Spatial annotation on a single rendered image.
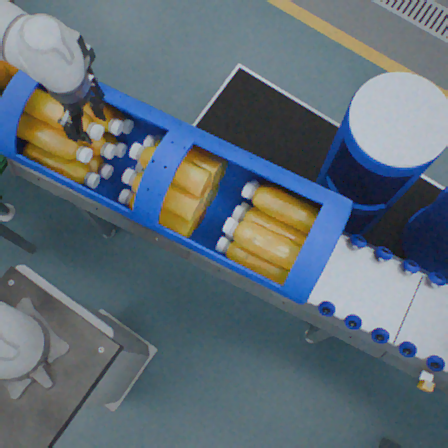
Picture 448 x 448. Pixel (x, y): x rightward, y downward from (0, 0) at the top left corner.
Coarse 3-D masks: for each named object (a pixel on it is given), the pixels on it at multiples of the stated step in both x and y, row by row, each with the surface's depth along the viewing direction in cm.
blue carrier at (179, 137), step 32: (128, 96) 150; (0, 128) 146; (160, 128) 161; (192, 128) 146; (128, 160) 168; (160, 160) 138; (256, 160) 143; (96, 192) 160; (160, 192) 138; (224, 192) 163; (320, 192) 139; (320, 224) 133; (224, 256) 154; (320, 256) 132; (288, 288) 138
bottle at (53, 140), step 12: (24, 120) 151; (36, 120) 151; (24, 132) 151; (36, 132) 150; (48, 132) 150; (60, 132) 150; (36, 144) 152; (48, 144) 150; (60, 144) 149; (72, 144) 150; (60, 156) 151; (72, 156) 151
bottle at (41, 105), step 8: (32, 96) 148; (40, 96) 148; (48, 96) 148; (32, 104) 148; (40, 104) 147; (48, 104) 147; (56, 104) 147; (32, 112) 149; (40, 112) 148; (48, 112) 147; (56, 112) 147; (64, 112) 146; (48, 120) 148; (56, 120) 147; (88, 120) 147; (88, 128) 147
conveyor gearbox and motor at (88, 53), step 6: (72, 30) 190; (78, 36) 190; (78, 42) 191; (84, 42) 194; (84, 48) 196; (90, 48) 206; (84, 54) 198; (90, 54) 208; (84, 60) 200; (90, 60) 210; (84, 66) 200; (90, 66) 210; (90, 72) 210
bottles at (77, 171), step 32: (128, 128) 160; (32, 160) 156; (64, 160) 154; (96, 160) 160; (224, 160) 155; (128, 192) 153; (288, 192) 152; (160, 224) 150; (192, 224) 149; (256, 256) 146
